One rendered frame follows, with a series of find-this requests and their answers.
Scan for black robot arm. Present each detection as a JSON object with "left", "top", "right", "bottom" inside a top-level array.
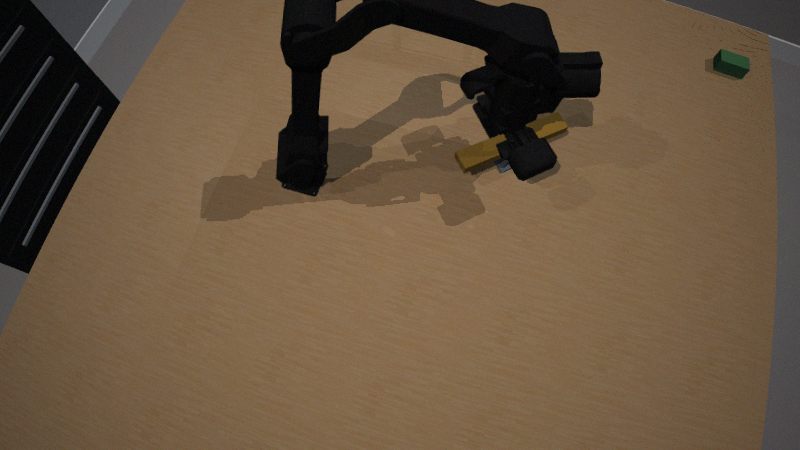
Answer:
[{"left": 276, "top": 0, "right": 603, "bottom": 196}]

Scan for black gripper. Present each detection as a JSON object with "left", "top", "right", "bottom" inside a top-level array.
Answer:
[{"left": 460, "top": 65, "right": 558, "bottom": 181}]

